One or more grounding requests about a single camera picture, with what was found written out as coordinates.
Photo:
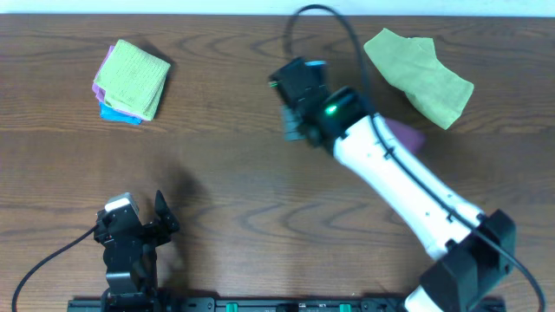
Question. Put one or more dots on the folded green cloth on stack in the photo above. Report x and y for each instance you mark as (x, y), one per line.
(132, 80)

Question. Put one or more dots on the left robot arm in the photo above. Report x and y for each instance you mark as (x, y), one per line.
(133, 283)

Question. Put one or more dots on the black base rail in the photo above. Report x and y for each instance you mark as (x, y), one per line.
(208, 304)

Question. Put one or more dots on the folded blue cloth in stack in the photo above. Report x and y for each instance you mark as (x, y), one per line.
(107, 113)

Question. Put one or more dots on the crumpled olive green cloth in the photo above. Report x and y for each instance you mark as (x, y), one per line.
(411, 65)

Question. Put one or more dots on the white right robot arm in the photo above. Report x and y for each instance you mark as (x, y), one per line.
(472, 251)

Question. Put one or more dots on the purple microfiber cloth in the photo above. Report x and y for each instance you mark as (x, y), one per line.
(412, 139)

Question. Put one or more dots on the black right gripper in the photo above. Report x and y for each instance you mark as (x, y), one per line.
(293, 122)

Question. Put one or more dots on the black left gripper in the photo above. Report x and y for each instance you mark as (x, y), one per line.
(136, 230)

